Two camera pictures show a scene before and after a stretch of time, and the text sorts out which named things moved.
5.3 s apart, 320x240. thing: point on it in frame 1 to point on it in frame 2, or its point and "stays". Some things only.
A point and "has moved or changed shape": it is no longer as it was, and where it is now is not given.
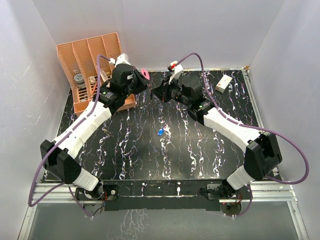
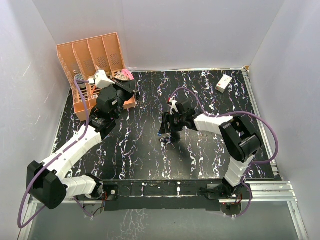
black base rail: (169, 195) stays
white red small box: (224, 83) stays
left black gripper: (144, 83) to (129, 86)
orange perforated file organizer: (88, 65) stays
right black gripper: (162, 91) to (167, 118)
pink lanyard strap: (145, 73) has moved or changed shape
